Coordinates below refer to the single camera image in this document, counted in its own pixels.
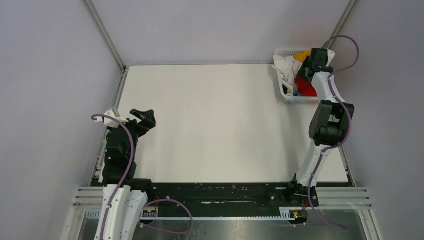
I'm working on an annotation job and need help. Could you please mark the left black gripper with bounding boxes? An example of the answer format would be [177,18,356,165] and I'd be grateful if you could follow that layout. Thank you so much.
[108,108,156,159]

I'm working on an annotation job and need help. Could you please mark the red t-shirt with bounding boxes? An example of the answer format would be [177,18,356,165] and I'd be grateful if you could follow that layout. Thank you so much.
[294,77,318,97]

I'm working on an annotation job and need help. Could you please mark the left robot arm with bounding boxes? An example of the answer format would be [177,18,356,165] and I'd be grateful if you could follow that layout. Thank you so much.
[91,108,157,240]

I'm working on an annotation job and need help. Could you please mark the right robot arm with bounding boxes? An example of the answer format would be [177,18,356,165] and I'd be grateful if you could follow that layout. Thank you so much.
[283,48,355,208]

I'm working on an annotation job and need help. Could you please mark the yellow t-shirt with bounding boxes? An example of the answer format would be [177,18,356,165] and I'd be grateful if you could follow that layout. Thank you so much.
[293,49,312,63]

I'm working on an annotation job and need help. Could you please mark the white t-shirt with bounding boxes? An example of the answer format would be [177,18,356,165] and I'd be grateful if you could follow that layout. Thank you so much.
[273,55,302,97]

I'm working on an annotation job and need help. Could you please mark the teal t-shirt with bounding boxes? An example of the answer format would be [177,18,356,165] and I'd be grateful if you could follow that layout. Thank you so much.
[293,92,304,97]

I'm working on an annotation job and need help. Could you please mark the white plastic laundry basket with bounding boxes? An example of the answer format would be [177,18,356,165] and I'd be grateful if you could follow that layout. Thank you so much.
[272,48,319,105]

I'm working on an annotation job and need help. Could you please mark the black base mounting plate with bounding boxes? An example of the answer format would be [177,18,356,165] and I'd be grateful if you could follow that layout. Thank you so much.
[148,180,303,218]

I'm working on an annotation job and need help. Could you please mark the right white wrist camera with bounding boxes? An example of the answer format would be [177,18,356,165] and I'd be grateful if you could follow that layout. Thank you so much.
[326,49,336,67]

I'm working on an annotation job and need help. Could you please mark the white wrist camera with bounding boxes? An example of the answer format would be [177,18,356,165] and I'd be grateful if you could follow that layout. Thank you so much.
[91,107,129,128]
[326,49,336,67]

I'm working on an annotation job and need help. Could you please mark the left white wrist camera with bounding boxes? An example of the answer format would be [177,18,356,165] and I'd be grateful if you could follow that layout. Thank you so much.
[91,107,129,128]

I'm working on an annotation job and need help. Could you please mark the purple cable under base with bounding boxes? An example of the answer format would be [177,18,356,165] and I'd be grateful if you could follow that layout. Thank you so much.
[138,198,194,235]

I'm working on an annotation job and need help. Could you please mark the aluminium frame rail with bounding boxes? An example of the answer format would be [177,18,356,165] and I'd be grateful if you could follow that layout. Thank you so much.
[71,187,374,222]

